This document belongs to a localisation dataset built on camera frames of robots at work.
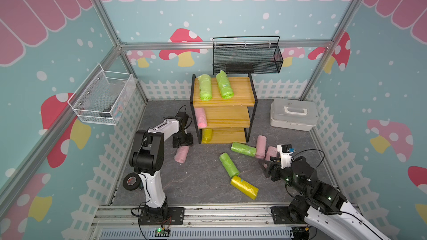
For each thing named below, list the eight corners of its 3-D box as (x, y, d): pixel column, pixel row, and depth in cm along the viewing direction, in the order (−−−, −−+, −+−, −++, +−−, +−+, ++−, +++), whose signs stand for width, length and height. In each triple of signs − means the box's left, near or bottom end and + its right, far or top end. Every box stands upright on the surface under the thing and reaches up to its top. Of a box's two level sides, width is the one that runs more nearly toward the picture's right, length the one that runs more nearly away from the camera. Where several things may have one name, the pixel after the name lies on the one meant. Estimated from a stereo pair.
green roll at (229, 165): (231, 179, 86) (231, 176, 84) (218, 158, 94) (218, 155, 91) (239, 174, 88) (240, 171, 85) (226, 153, 95) (226, 151, 93)
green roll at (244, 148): (230, 150, 96) (230, 148, 94) (232, 143, 100) (232, 140, 97) (255, 157, 94) (256, 154, 91) (256, 149, 97) (257, 146, 94)
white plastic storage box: (272, 131, 106) (278, 118, 96) (267, 111, 116) (272, 98, 106) (312, 131, 106) (322, 118, 96) (304, 111, 116) (312, 98, 106)
